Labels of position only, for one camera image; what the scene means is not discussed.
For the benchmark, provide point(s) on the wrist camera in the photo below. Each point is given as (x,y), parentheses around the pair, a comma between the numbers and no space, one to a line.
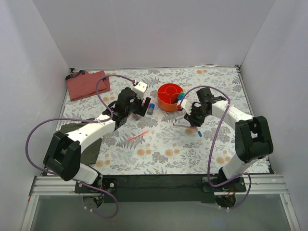
(140,88)
(185,106)

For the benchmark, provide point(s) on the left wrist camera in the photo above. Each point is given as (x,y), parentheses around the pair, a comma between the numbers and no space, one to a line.
(140,88)

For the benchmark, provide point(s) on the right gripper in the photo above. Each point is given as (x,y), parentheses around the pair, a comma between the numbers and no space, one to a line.
(192,118)

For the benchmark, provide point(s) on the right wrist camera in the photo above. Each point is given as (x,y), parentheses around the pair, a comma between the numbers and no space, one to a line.
(185,106)

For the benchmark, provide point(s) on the dark green cloth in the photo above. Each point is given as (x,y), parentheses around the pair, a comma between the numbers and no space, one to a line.
(90,154)

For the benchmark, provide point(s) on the blue grey glue stick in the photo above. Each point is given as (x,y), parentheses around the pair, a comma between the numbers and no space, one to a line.
(151,109)

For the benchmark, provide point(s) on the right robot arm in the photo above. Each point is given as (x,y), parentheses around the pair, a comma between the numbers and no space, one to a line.
(252,134)

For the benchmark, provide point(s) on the blue black highlighter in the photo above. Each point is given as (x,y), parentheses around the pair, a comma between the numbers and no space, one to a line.
(179,98)

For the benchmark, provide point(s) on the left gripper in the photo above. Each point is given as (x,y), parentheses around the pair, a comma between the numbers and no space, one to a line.
(144,106)

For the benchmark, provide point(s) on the orange pen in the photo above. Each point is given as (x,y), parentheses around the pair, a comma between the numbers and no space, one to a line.
(139,135)

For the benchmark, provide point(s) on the floral table mat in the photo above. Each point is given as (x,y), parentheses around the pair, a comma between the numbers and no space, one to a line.
(165,149)

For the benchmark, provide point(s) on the aluminium frame rail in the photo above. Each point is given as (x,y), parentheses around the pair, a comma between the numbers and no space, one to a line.
(162,203)

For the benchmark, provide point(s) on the pink capped white marker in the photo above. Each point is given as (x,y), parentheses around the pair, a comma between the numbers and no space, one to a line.
(182,126)

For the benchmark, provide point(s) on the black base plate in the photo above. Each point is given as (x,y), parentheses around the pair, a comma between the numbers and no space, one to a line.
(164,188)

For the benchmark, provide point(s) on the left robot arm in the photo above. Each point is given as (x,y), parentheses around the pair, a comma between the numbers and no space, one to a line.
(63,156)

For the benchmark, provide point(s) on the pink capped pen tube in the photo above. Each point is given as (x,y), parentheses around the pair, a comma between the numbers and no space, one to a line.
(139,109)

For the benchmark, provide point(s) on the red folded cloth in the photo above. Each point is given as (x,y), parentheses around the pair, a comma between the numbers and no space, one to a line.
(82,84)

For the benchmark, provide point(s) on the orange round organizer container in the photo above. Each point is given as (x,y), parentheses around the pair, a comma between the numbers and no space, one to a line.
(167,96)

